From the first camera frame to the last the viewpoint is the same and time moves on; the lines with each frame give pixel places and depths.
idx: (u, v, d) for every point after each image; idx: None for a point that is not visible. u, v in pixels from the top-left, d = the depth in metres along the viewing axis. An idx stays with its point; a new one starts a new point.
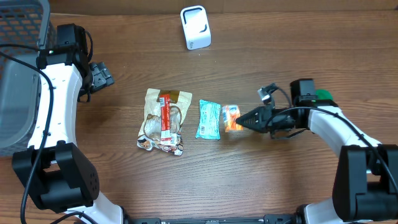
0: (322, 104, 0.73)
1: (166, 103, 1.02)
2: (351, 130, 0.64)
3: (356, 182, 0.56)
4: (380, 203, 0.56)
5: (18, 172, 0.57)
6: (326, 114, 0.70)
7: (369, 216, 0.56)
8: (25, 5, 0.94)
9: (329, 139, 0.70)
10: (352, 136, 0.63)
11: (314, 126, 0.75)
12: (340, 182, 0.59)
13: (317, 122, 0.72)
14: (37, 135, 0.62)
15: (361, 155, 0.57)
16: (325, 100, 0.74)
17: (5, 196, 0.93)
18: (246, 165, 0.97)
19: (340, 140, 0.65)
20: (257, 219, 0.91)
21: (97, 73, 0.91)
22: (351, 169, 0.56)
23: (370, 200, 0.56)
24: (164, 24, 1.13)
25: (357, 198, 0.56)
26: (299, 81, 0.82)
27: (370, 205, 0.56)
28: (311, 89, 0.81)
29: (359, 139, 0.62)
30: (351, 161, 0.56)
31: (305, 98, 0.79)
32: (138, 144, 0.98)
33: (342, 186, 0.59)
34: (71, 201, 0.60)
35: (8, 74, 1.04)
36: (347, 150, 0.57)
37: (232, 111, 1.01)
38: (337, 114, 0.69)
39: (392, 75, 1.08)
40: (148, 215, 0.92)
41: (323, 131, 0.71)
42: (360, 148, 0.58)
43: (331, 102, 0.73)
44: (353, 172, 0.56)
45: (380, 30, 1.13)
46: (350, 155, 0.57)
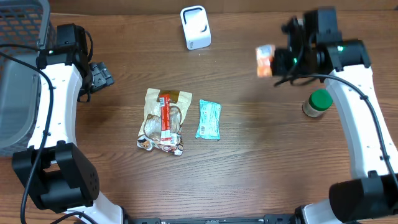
0: (347, 53, 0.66)
1: (166, 103, 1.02)
2: (377, 140, 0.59)
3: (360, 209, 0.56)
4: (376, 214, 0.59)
5: (18, 172, 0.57)
6: (350, 91, 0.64)
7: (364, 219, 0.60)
8: (25, 5, 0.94)
9: (345, 120, 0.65)
10: (375, 149, 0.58)
11: (331, 92, 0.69)
12: (344, 195, 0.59)
13: (338, 97, 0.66)
14: (37, 135, 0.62)
15: (376, 192, 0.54)
16: (353, 46, 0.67)
17: (5, 196, 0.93)
18: (247, 165, 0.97)
19: (359, 139, 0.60)
20: (257, 219, 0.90)
21: (97, 73, 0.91)
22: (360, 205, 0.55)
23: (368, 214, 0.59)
24: (164, 25, 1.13)
25: (358, 215, 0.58)
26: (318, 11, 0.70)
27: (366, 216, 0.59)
28: (331, 20, 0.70)
29: (382, 158, 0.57)
30: (363, 200, 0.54)
31: (324, 37, 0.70)
32: (138, 144, 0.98)
33: (345, 203, 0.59)
34: (72, 201, 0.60)
35: (8, 74, 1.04)
36: (364, 189, 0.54)
37: (263, 54, 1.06)
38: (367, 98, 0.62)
39: (392, 75, 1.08)
40: (148, 215, 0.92)
41: (340, 106, 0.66)
42: (378, 181, 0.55)
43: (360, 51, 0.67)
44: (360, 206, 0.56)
45: (380, 30, 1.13)
46: (366, 194, 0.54)
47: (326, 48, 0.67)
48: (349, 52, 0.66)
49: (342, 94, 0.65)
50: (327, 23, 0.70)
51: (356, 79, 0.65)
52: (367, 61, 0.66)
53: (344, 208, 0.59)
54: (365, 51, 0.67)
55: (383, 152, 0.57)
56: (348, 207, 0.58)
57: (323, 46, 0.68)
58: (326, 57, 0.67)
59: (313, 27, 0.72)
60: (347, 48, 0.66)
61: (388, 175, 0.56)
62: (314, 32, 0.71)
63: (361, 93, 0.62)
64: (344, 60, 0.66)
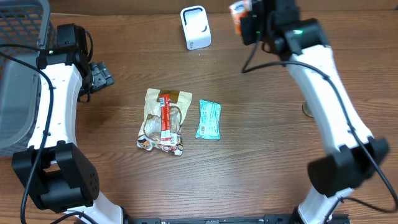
0: (305, 37, 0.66)
1: (166, 103, 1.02)
2: (342, 115, 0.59)
3: (340, 183, 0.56)
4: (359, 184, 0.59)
5: (18, 172, 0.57)
6: (311, 72, 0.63)
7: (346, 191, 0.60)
8: (25, 5, 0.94)
9: (311, 102, 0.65)
10: (342, 125, 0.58)
11: (295, 77, 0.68)
12: (320, 172, 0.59)
13: (303, 83, 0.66)
14: (37, 135, 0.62)
15: (349, 162, 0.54)
16: (310, 28, 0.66)
17: (5, 196, 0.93)
18: (247, 165, 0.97)
19: (324, 118, 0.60)
20: (257, 219, 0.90)
21: (97, 73, 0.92)
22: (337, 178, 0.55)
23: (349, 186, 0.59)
24: (164, 25, 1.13)
25: (338, 188, 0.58)
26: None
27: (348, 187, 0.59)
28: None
29: (349, 132, 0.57)
30: (338, 173, 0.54)
31: (282, 15, 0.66)
32: (138, 144, 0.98)
33: (324, 180, 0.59)
34: (72, 201, 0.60)
35: (8, 74, 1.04)
36: (337, 162, 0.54)
37: None
38: (328, 77, 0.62)
39: (392, 75, 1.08)
40: (148, 215, 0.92)
41: (305, 89, 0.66)
42: (349, 152, 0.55)
43: (318, 33, 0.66)
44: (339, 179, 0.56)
45: (380, 30, 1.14)
46: (339, 166, 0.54)
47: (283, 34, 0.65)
48: (306, 33, 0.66)
49: (305, 77, 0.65)
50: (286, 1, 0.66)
51: (316, 61, 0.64)
52: (324, 42, 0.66)
53: (323, 184, 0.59)
54: (320, 28, 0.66)
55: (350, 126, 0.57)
56: (326, 183, 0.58)
57: (280, 31, 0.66)
58: (285, 42, 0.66)
59: (272, 5, 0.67)
60: (305, 31, 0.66)
61: (359, 146, 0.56)
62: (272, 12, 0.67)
63: (322, 73, 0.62)
64: (302, 42, 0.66)
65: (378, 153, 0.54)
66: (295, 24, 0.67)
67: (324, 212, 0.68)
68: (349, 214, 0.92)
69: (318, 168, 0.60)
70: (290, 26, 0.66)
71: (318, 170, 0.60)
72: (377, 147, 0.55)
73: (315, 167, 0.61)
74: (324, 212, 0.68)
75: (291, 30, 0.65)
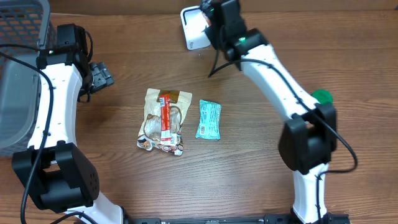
0: (250, 43, 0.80)
1: (166, 103, 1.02)
2: (290, 93, 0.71)
3: (301, 148, 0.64)
4: (321, 150, 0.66)
5: (18, 172, 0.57)
6: (259, 65, 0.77)
7: (314, 160, 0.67)
8: (25, 5, 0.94)
9: (265, 89, 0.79)
10: (291, 99, 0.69)
11: (250, 74, 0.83)
12: (286, 145, 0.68)
13: (256, 76, 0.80)
14: (37, 135, 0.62)
15: (302, 126, 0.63)
16: (253, 36, 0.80)
17: (5, 196, 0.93)
18: (247, 165, 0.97)
19: (276, 98, 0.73)
20: (257, 219, 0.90)
21: (97, 73, 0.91)
22: (296, 142, 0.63)
23: (313, 153, 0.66)
24: (164, 25, 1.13)
25: (304, 157, 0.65)
26: (222, 8, 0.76)
27: (313, 155, 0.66)
28: (235, 11, 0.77)
29: (298, 102, 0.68)
30: (295, 136, 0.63)
31: (231, 29, 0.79)
32: (138, 144, 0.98)
33: (290, 149, 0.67)
34: (71, 200, 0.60)
35: (8, 74, 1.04)
36: (291, 128, 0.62)
37: None
38: (272, 65, 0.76)
39: (392, 75, 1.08)
40: (148, 215, 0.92)
41: (257, 79, 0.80)
42: (301, 118, 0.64)
43: (260, 38, 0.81)
44: (298, 144, 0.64)
45: (380, 30, 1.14)
46: (294, 131, 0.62)
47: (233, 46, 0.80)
48: (250, 41, 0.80)
49: (254, 70, 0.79)
50: (232, 15, 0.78)
51: (261, 56, 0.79)
52: (265, 42, 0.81)
53: (291, 156, 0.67)
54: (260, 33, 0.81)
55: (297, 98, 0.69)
56: (292, 152, 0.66)
57: (231, 43, 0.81)
58: (235, 51, 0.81)
59: (222, 20, 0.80)
60: (247, 39, 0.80)
61: (309, 111, 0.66)
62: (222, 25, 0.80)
63: (266, 64, 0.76)
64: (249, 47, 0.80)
65: (326, 114, 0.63)
66: (241, 33, 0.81)
67: (313, 200, 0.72)
68: (349, 214, 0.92)
69: (283, 142, 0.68)
70: (236, 36, 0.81)
71: (284, 145, 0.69)
72: (324, 110, 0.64)
73: (282, 144, 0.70)
74: (313, 201, 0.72)
75: (239, 41, 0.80)
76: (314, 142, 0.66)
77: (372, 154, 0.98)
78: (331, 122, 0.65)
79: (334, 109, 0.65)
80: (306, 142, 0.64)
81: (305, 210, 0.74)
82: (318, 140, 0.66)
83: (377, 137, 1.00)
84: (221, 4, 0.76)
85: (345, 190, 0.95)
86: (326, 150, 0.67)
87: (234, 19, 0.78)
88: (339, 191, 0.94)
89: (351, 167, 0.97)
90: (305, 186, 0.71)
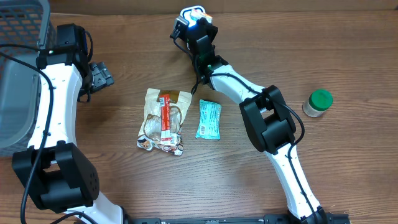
0: (216, 68, 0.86)
1: (166, 103, 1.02)
2: (243, 86, 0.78)
3: (257, 125, 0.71)
4: (279, 127, 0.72)
5: (18, 172, 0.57)
6: (221, 76, 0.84)
7: (276, 139, 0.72)
8: (25, 5, 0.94)
9: (229, 95, 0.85)
10: (245, 91, 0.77)
11: (219, 89, 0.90)
12: (250, 129, 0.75)
13: (219, 88, 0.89)
14: (37, 134, 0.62)
15: (253, 104, 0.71)
16: (219, 61, 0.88)
17: (5, 196, 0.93)
18: (247, 165, 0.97)
19: (237, 95, 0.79)
20: (257, 219, 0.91)
21: (97, 73, 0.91)
22: (252, 119, 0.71)
23: (272, 130, 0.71)
24: (164, 25, 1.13)
25: (265, 134, 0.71)
26: (198, 44, 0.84)
27: (272, 132, 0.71)
28: (208, 43, 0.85)
29: (249, 91, 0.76)
30: (247, 114, 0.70)
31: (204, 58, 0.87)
32: (138, 144, 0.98)
33: (252, 131, 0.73)
34: (71, 201, 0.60)
35: (8, 74, 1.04)
36: (244, 107, 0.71)
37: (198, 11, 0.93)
38: (229, 73, 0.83)
39: (392, 75, 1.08)
40: (148, 215, 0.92)
41: (223, 89, 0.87)
42: (252, 99, 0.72)
43: (223, 61, 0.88)
44: (254, 121, 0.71)
45: (380, 30, 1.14)
46: (246, 109, 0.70)
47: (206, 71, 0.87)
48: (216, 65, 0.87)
49: (217, 81, 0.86)
50: (206, 48, 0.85)
51: (222, 68, 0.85)
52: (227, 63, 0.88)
53: (255, 137, 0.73)
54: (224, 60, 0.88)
55: (247, 87, 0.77)
56: (254, 132, 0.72)
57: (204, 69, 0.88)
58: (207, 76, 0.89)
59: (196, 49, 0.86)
60: (214, 64, 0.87)
61: (258, 95, 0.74)
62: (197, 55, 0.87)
63: (224, 73, 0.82)
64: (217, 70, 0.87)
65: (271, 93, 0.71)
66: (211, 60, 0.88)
67: (295, 185, 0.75)
68: (349, 214, 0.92)
69: (247, 127, 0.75)
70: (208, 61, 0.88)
71: (250, 130, 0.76)
72: (270, 90, 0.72)
73: (248, 131, 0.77)
74: (296, 185, 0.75)
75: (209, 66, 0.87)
76: (272, 121, 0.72)
77: (372, 154, 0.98)
78: (280, 100, 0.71)
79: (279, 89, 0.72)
80: (262, 119, 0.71)
81: (293, 200, 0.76)
82: (275, 120, 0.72)
83: (377, 137, 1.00)
84: (196, 40, 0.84)
85: (345, 190, 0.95)
86: (285, 127, 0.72)
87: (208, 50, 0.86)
88: (339, 191, 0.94)
89: (351, 168, 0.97)
90: (280, 170, 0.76)
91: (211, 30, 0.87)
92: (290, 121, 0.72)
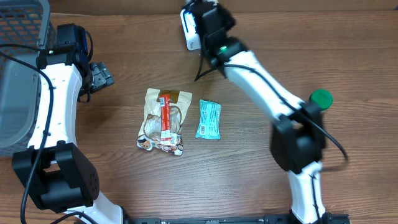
0: (230, 52, 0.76)
1: (166, 103, 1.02)
2: (272, 93, 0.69)
3: (291, 146, 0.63)
4: (313, 149, 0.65)
5: (18, 172, 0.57)
6: (240, 70, 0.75)
7: (306, 160, 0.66)
8: (25, 5, 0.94)
9: (250, 92, 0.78)
10: (275, 100, 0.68)
11: (234, 79, 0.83)
12: (278, 145, 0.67)
13: (237, 78, 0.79)
14: (37, 134, 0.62)
15: (290, 125, 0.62)
16: (233, 43, 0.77)
17: (5, 196, 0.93)
18: (246, 165, 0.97)
19: (263, 100, 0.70)
20: (257, 219, 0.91)
21: (97, 73, 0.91)
22: (286, 141, 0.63)
23: (305, 152, 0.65)
24: (164, 25, 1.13)
25: (297, 156, 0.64)
26: (203, 18, 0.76)
27: (305, 154, 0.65)
28: (217, 21, 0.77)
29: (281, 103, 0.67)
30: (283, 135, 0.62)
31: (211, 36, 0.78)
32: (138, 144, 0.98)
33: (281, 149, 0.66)
34: (71, 201, 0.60)
35: (8, 74, 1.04)
36: (278, 128, 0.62)
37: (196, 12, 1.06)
38: (253, 69, 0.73)
39: (392, 75, 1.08)
40: (148, 215, 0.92)
41: (242, 84, 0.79)
42: (288, 117, 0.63)
43: (240, 46, 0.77)
44: (288, 143, 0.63)
45: (380, 30, 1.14)
46: (282, 130, 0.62)
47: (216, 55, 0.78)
48: (230, 50, 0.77)
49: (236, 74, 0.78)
50: (213, 23, 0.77)
51: (244, 61, 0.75)
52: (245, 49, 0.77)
53: (285, 156, 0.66)
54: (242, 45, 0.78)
55: (280, 98, 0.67)
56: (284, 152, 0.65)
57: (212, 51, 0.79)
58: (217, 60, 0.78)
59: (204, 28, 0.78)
60: (229, 46, 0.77)
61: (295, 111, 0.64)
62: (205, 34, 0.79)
63: (247, 68, 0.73)
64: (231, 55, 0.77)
65: (311, 112, 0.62)
66: (222, 42, 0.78)
67: (310, 201, 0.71)
68: (349, 214, 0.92)
69: (276, 142, 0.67)
70: (217, 43, 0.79)
71: (277, 146, 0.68)
72: (310, 109, 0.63)
73: (275, 144, 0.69)
74: (311, 201, 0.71)
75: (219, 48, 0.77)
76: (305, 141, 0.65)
77: (372, 154, 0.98)
78: (318, 121, 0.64)
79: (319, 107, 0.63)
80: (296, 140, 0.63)
81: (303, 212, 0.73)
82: (309, 140, 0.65)
83: (377, 137, 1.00)
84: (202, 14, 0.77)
85: (345, 190, 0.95)
86: (318, 148, 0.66)
87: (216, 28, 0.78)
88: (339, 191, 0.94)
89: (351, 168, 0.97)
90: (301, 188, 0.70)
91: (228, 18, 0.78)
92: (324, 141, 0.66)
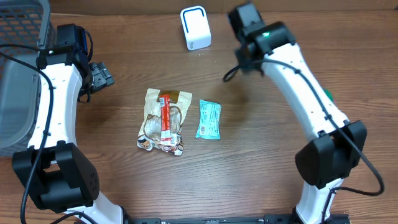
0: (273, 40, 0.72)
1: (166, 103, 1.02)
2: (317, 106, 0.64)
3: (326, 166, 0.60)
4: (344, 168, 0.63)
5: (18, 172, 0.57)
6: (283, 68, 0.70)
7: (333, 178, 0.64)
8: (25, 5, 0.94)
9: (289, 98, 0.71)
10: (319, 112, 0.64)
11: (273, 76, 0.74)
12: (308, 163, 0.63)
13: (278, 79, 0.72)
14: (37, 134, 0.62)
15: (330, 145, 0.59)
16: (277, 30, 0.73)
17: (5, 196, 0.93)
18: (247, 165, 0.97)
19: (304, 111, 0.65)
20: (257, 219, 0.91)
21: (97, 73, 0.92)
22: (323, 162, 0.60)
23: (335, 172, 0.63)
24: (164, 25, 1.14)
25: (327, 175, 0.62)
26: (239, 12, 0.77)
27: (334, 173, 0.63)
28: (252, 14, 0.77)
29: (326, 118, 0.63)
30: (321, 156, 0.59)
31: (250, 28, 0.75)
32: (138, 144, 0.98)
33: (310, 167, 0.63)
34: (71, 201, 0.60)
35: (8, 74, 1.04)
36: (318, 147, 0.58)
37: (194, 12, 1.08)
38: (300, 71, 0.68)
39: (392, 75, 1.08)
40: (148, 215, 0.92)
41: (283, 84, 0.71)
42: (329, 136, 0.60)
43: (285, 35, 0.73)
44: (323, 163, 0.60)
45: (380, 30, 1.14)
46: (322, 150, 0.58)
47: (255, 40, 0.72)
48: (272, 37, 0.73)
49: (277, 72, 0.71)
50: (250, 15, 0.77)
51: (287, 57, 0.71)
52: (291, 39, 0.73)
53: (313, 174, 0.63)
54: (287, 32, 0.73)
55: (326, 113, 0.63)
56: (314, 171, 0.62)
57: (252, 36, 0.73)
58: (255, 46, 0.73)
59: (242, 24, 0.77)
60: (272, 33, 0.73)
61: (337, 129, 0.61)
62: (244, 30, 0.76)
63: (293, 68, 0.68)
64: (272, 44, 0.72)
65: (355, 134, 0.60)
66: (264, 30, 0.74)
67: (320, 207, 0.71)
68: (349, 214, 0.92)
69: (305, 159, 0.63)
70: (259, 32, 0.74)
71: (305, 162, 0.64)
72: (354, 129, 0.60)
73: (302, 160, 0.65)
74: (321, 208, 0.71)
75: (261, 35, 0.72)
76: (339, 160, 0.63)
77: (372, 154, 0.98)
78: (359, 143, 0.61)
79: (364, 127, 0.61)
80: (331, 160, 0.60)
81: (310, 215, 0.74)
82: (342, 159, 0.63)
83: (377, 137, 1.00)
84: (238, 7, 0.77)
85: (345, 190, 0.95)
86: (348, 168, 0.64)
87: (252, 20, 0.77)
88: (340, 191, 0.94)
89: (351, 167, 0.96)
90: (316, 196, 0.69)
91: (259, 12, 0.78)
92: (356, 162, 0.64)
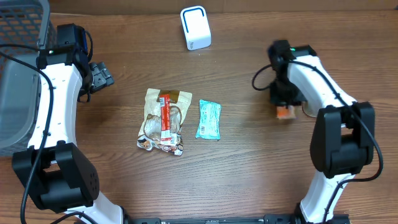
0: (300, 54, 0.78)
1: (166, 103, 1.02)
2: (329, 90, 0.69)
3: (333, 140, 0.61)
4: (354, 154, 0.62)
5: (18, 172, 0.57)
6: (303, 67, 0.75)
7: (344, 166, 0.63)
8: (25, 5, 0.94)
9: (307, 93, 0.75)
10: (329, 95, 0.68)
11: (296, 79, 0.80)
12: (318, 141, 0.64)
13: (299, 78, 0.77)
14: (37, 135, 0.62)
15: (337, 116, 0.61)
16: (303, 48, 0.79)
17: (5, 196, 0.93)
18: (247, 165, 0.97)
19: (318, 97, 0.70)
20: (257, 219, 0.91)
21: (97, 73, 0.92)
22: (329, 132, 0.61)
23: (344, 154, 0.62)
24: (164, 25, 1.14)
25: (335, 155, 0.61)
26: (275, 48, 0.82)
27: (344, 157, 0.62)
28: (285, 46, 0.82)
29: (335, 98, 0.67)
30: (327, 123, 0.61)
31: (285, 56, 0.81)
32: (138, 144, 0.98)
33: (319, 144, 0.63)
34: (71, 201, 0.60)
35: (8, 74, 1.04)
36: (324, 113, 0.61)
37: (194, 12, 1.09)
38: (315, 67, 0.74)
39: (392, 75, 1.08)
40: (148, 215, 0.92)
41: (303, 84, 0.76)
42: (337, 109, 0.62)
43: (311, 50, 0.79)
44: (329, 135, 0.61)
45: (380, 30, 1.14)
46: (327, 118, 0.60)
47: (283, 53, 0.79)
48: (298, 51, 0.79)
49: (298, 71, 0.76)
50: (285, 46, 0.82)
51: (308, 61, 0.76)
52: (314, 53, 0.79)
53: (321, 153, 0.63)
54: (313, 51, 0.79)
55: (335, 93, 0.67)
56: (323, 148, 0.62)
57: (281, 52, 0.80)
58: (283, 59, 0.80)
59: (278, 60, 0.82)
60: (298, 50, 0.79)
61: (346, 106, 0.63)
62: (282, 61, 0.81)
63: (310, 66, 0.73)
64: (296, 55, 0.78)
65: (364, 112, 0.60)
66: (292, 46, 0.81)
67: (325, 202, 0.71)
68: (349, 214, 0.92)
69: (315, 138, 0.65)
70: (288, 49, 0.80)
71: (316, 143, 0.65)
72: (363, 108, 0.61)
73: (313, 142, 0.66)
74: (325, 203, 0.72)
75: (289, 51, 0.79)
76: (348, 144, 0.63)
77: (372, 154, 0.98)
78: (369, 125, 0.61)
79: (374, 110, 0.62)
80: (338, 135, 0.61)
81: (313, 211, 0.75)
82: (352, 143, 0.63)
83: (377, 137, 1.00)
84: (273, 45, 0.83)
85: (345, 190, 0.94)
86: (359, 155, 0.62)
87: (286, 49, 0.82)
88: None
89: None
90: (322, 190, 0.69)
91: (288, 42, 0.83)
92: (368, 151, 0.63)
